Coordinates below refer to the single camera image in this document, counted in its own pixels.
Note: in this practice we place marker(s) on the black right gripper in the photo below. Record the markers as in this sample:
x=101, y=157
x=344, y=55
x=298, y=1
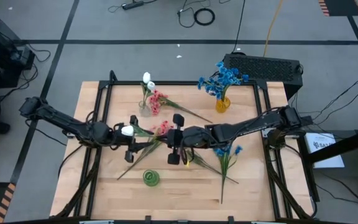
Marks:
x=197, y=137

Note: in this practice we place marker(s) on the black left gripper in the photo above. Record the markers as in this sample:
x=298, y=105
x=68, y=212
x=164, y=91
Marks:
x=120, y=140

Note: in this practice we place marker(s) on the blue artificial flower bunch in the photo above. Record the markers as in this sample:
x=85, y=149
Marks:
x=210, y=87
x=224, y=155
x=228, y=74

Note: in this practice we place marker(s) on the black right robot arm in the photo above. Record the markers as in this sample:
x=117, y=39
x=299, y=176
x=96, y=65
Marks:
x=253, y=127

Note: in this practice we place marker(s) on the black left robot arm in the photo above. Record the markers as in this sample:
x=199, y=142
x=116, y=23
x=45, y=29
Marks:
x=61, y=118

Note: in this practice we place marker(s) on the small clear glass vase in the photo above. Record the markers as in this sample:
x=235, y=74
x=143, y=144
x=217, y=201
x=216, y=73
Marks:
x=145, y=111

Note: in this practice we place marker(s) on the green patterned glass vase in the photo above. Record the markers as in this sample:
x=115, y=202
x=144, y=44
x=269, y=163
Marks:
x=151, y=178

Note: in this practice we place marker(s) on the amber glass vase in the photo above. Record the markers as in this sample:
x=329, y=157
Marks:
x=222, y=105

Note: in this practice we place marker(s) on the black computer case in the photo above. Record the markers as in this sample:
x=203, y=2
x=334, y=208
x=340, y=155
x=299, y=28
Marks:
x=259, y=70

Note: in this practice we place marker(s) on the black power adapter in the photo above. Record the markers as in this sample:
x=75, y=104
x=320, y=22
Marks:
x=308, y=121

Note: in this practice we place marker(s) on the white printed paper sheet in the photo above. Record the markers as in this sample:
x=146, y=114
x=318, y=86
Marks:
x=325, y=155

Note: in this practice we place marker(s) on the black power strip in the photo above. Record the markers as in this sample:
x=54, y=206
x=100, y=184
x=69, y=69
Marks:
x=132, y=5

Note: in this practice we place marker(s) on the black side stand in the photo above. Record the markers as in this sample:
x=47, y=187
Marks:
x=346, y=144

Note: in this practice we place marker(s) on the black aluminium rig frame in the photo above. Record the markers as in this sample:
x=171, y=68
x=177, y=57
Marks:
x=182, y=83

